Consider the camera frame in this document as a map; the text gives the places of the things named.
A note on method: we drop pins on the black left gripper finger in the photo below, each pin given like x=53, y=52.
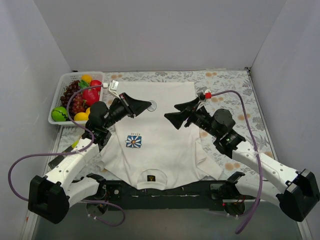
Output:
x=134, y=105
x=135, y=111

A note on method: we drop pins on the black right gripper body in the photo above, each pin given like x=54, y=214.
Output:
x=192, y=116

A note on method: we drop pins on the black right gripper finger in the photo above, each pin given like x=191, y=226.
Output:
x=190, y=106
x=177, y=118

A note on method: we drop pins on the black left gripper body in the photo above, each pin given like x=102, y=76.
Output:
x=127, y=105

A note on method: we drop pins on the white t-shirt with flower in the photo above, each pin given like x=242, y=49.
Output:
x=148, y=152

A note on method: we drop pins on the round shiny brooch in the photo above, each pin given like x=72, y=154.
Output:
x=153, y=106

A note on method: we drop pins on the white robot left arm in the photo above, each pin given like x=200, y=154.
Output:
x=52, y=195

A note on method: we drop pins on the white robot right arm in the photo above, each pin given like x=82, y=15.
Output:
x=295, y=192

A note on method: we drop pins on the orange fruit toy bottom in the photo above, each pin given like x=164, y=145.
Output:
x=88, y=110

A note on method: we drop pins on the orange fruit toy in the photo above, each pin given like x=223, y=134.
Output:
x=88, y=110
x=87, y=78

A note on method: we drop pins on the floral tablecloth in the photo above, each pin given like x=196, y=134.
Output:
x=215, y=80

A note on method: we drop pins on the red dragon fruit toy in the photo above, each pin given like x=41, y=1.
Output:
x=90, y=96

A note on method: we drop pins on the red apple toy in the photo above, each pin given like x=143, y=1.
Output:
x=96, y=84

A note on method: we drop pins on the yellow lemon toy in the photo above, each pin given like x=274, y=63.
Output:
x=81, y=116

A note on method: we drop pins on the purple grape bunch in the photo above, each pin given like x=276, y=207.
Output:
x=77, y=104

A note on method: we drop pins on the orange fruit toy top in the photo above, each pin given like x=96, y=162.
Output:
x=87, y=78

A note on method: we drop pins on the white plastic basket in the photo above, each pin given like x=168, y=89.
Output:
x=75, y=94

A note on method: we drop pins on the green watermelon toy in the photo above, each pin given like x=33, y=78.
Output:
x=59, y=114

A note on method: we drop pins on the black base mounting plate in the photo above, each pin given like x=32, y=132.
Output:
x=197, y=195

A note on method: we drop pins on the black green package box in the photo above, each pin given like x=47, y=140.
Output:
x=56, y=161

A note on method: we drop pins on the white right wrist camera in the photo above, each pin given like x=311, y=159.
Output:
x=203, y=94

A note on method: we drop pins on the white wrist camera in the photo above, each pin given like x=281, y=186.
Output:
x=203, y=94
x=112, y=88

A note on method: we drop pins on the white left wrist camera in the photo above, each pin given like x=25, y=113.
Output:
x=112, y=88

